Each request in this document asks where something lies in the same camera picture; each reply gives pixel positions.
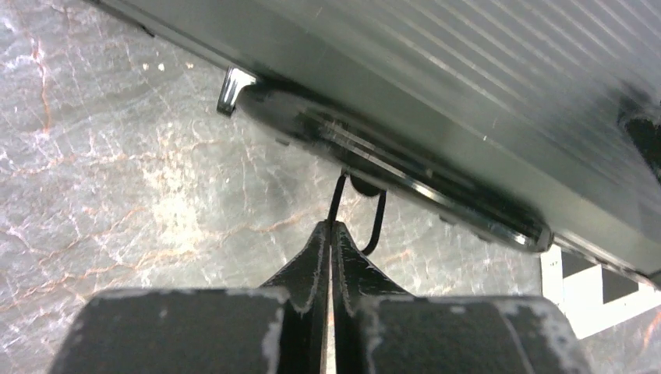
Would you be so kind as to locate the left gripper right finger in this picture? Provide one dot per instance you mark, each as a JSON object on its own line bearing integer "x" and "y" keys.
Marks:
{"x": 382, "y": 328}

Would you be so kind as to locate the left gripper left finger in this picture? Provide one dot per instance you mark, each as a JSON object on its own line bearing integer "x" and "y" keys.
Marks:
{"x": 278, "y": 327}

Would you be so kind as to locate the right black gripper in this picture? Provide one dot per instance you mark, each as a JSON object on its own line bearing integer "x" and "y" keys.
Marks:
{"x": 639, "y": 117}

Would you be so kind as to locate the black poker set case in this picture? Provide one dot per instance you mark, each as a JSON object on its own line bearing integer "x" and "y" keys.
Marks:
{"x": 499, "y": 115}

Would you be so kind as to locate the black white checkered mat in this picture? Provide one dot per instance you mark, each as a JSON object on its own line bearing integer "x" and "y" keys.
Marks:
{"x": 592, "y": 297}

